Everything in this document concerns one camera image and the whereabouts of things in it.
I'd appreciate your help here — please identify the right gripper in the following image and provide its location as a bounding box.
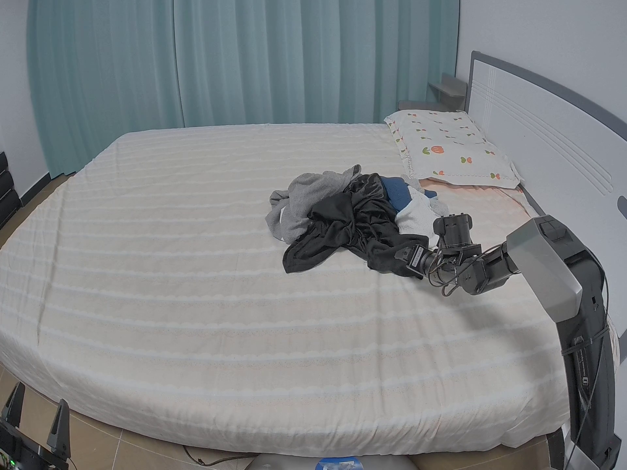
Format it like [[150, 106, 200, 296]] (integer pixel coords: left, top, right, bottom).
[[394, 244, 441, 279]]

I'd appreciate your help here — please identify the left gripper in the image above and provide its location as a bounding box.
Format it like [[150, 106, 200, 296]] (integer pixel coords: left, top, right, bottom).
[[0, 382, 72, 470]]

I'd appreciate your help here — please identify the pile of clothes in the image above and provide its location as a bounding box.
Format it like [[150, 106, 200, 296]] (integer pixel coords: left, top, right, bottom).
[[265, 164, 463, 279]]

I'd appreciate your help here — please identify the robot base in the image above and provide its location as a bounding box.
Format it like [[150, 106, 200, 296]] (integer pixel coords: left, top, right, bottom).
[[244, 452, 414, 470]]

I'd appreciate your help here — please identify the bed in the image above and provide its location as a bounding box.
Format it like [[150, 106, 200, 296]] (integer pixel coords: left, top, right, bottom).
[[0, 51, 627, 459]]

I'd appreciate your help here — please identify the white printed pillow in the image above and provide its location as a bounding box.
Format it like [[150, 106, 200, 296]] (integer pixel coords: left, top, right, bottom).
[[383, 110, 525, 190]]

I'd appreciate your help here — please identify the grey bedside table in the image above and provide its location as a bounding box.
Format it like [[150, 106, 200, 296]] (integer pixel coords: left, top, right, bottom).
[[398, 72, 467, 112]]

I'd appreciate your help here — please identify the black chest of drawers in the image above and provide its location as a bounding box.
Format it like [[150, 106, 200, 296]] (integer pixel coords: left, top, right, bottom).
[[0, 151, 23, 229]]

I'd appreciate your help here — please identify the blue-green curtain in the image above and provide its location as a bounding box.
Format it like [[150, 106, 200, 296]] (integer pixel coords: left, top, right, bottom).
[[172, 0, 463, 127], [27, 0, 186, 177]]

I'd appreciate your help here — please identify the black cable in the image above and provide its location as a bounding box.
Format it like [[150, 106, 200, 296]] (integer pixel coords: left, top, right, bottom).
[[427, 258, 471, 298], [183, 443, 258, 465]]

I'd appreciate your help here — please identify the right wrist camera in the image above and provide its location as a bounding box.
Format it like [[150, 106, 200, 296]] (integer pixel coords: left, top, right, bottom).
[[433, 213, 483, 263]]

